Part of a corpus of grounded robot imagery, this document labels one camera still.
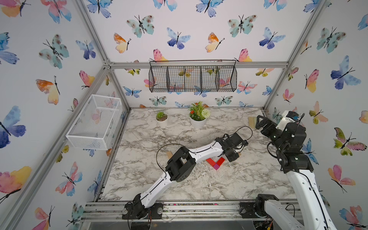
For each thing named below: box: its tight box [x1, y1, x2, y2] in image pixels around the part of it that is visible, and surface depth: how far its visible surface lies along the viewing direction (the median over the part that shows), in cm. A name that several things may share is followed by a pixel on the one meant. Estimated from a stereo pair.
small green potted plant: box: [155, 111, 169, 127], surface depth 106 cm
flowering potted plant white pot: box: [188, 101, 211, 129], surface depth 100 cm
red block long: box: [206, 157, 217, 167], surface depth 93 cm
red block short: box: [216, 156, 226, 167], surface depth 93 cm
